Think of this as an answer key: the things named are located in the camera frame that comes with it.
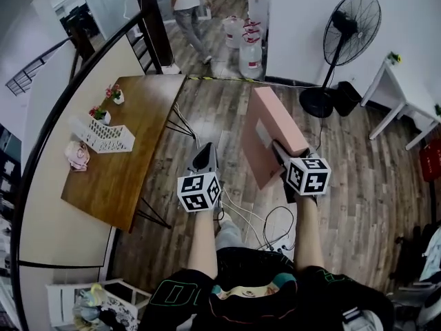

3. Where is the white water dispenser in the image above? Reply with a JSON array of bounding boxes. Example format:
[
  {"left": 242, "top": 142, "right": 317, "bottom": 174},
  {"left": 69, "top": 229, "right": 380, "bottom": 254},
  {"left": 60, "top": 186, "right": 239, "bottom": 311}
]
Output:
[{"left": 247, "top": 0, "right": 270, "bottom": 31}]

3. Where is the person's black printed shirt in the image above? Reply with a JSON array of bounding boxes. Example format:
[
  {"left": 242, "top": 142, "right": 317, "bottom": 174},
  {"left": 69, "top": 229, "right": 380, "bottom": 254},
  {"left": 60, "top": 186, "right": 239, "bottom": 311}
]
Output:
[{"left": 137, "top": 246, "right": 396, "bottom": 331}]

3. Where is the person's left forearm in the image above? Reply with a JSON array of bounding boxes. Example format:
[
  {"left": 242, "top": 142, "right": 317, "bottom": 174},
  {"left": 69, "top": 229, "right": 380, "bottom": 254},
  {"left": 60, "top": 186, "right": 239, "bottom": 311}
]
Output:
[{"left": 187, "top": 208, "right": 220, "bottom": 279}]

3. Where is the black chair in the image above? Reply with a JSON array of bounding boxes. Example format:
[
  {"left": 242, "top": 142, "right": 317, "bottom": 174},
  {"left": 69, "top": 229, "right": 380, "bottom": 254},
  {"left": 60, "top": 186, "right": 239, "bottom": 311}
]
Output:
[{"left": 388, "top": 221, "right": 441, "bottom": 289}]

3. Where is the black waste bin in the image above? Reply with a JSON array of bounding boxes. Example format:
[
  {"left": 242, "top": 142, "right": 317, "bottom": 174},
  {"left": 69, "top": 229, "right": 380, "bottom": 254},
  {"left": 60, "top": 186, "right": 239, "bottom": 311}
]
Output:
[{"left": 333, "top": 80, "right": 362, "bottom": 118}]

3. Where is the person's right forearm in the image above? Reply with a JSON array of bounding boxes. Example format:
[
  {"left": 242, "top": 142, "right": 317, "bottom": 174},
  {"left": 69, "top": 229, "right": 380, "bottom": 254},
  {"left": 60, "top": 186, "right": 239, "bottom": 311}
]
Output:
[{"left": 294, "top": 194, "right": 327, "bottom": 272}]

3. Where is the white cable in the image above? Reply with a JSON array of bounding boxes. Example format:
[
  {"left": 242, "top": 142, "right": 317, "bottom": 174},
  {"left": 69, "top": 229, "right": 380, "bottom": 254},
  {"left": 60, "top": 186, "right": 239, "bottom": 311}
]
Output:
[{"left": 220, "top": 184, "right": 273, "bottom": 251}]

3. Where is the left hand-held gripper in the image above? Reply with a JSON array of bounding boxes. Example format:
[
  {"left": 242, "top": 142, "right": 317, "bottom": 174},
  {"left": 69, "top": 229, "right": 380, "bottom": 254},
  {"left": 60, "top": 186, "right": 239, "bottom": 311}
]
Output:
[{"left": 176, "top": 142, "right": 223, "bottom": 214}]

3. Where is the white side table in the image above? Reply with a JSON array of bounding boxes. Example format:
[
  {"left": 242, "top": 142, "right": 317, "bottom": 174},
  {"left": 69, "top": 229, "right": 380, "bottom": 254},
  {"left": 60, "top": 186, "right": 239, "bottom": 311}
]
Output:
[{"left": 359, "top": 59, "right": 441, "bottom": 152}]

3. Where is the person's grey trouser leg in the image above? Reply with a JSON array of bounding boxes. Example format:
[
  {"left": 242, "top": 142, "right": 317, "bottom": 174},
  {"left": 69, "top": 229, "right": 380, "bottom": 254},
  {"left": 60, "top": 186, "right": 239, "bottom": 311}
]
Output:
[{"left": 214, "top": 219, "right": 244, "bottom": 252}]

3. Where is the wooden table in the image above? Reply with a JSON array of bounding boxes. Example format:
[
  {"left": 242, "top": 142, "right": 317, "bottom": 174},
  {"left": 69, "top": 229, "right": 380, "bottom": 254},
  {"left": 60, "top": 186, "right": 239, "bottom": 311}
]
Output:
[{"left": 60, "top": 74, "right": 187, "bottom": 234}]

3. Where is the white metal rack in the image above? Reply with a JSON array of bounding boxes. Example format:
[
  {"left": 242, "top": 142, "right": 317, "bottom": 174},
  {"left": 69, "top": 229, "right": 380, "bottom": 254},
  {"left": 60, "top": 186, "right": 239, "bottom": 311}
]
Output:
[{"left": 45, "top": 277, "right": 153, "bottom": 331}]

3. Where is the pile of clothes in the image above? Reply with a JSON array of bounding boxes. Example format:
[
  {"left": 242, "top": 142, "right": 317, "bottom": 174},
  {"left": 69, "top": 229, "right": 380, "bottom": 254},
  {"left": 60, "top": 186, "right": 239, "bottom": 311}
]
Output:
[{"left": 72, "top": 283, "right": 139, "bottom": 331}]

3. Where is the black standing fan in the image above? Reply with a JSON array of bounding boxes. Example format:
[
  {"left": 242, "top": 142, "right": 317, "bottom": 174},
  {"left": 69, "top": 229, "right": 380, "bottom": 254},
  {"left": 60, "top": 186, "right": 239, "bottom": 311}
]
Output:
[{"left": 298, "top": 0, "right": 382, "bottom": 119}]

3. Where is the black metal railing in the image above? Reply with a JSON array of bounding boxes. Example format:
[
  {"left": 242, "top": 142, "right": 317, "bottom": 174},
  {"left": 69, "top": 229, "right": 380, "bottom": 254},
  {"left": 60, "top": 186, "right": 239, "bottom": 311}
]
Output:
[{"left": 9, "top": 8, "right": 145, "bottom": 331}]

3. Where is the black cable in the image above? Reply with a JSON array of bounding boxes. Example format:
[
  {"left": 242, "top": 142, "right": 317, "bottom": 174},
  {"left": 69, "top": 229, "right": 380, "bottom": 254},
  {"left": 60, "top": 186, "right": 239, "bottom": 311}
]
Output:
[{"left": 261, "top": 205, "right": 298, "bottom": 251}]

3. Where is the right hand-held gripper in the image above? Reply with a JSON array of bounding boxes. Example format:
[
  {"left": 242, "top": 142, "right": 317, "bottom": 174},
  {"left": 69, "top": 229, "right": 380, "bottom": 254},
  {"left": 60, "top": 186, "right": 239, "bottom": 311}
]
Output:
[{"left": 271, "top": 141, "right": 332, "bottom": 203}]

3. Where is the red crate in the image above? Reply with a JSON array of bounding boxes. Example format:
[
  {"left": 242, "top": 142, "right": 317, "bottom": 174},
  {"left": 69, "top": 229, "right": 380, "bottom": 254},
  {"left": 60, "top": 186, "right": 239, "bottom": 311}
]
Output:
[{"left": 418, "top": 139, "right": 441, "bottom": 183}]

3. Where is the small potted flower plant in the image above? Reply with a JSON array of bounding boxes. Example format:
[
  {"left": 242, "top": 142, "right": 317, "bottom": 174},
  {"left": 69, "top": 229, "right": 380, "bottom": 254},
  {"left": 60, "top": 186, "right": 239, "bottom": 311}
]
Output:
[
  {"left": 88, "top": 105, "right": 112, "bottom": 126},
  {"left": 104, "top": 83, "right": 125, "bottom": 106}
]

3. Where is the white large water bottle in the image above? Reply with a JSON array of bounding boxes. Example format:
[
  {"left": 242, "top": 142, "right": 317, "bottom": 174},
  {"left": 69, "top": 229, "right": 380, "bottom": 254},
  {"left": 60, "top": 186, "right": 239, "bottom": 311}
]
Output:
[{"left": 223, "top": 15, "right": 246, "bottom": 50}]

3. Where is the clear large water bottle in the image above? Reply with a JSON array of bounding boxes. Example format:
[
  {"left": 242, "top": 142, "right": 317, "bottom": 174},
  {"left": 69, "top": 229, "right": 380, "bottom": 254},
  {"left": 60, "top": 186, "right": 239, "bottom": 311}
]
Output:
[{"left": 238, "top": 32, "right": 265, "bottom": 80}]

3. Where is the white perforated file holder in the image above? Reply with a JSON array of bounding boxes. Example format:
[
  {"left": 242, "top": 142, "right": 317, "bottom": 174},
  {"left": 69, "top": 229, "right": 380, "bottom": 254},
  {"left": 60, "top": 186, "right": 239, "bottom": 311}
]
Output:
[{"left": 68, "top": 114, "right": 136, "bottom": 155}]

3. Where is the white power strip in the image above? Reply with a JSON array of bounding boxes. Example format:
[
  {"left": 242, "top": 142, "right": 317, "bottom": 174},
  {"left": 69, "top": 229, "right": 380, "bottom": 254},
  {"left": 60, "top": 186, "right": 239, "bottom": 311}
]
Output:
[{"left": 264, "top": 241, "right": 297, "bottom": 254}]

